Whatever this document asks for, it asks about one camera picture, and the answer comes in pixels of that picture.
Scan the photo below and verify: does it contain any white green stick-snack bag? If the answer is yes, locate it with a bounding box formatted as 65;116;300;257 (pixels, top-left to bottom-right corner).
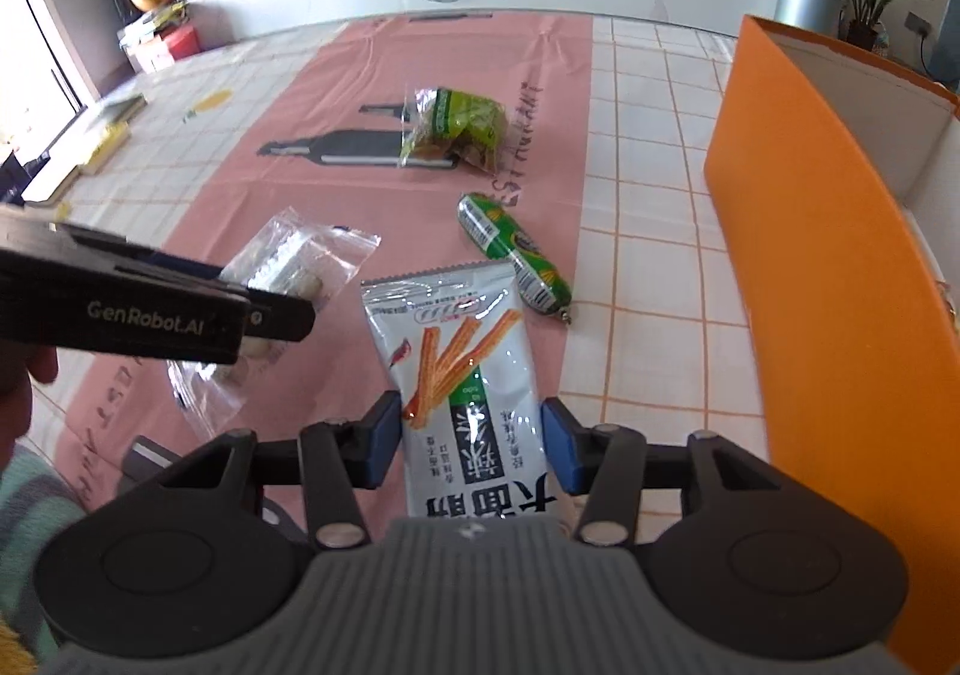
361;262;558;519

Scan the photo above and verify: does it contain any clear plastic candy bag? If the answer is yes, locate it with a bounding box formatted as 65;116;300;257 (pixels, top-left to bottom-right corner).
166;209;381;439

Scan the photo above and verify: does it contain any green raisin packet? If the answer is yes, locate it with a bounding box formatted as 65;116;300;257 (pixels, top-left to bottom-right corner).
400;87;508;175

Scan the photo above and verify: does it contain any person's left hand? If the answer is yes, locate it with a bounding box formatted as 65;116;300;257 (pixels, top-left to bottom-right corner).
0;340;59;470

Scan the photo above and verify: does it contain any green sausage stick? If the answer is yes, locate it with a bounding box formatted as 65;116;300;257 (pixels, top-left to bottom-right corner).
455;193;573;324

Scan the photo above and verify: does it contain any red box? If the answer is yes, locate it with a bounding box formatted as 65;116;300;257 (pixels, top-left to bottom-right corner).
160;23;202;62

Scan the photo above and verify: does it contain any pink restaurant table mat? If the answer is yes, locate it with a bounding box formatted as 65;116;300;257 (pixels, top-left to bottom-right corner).
55;13;596;519

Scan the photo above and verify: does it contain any orange cardboard box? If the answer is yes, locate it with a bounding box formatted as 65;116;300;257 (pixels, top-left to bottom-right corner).
704;17;958;673

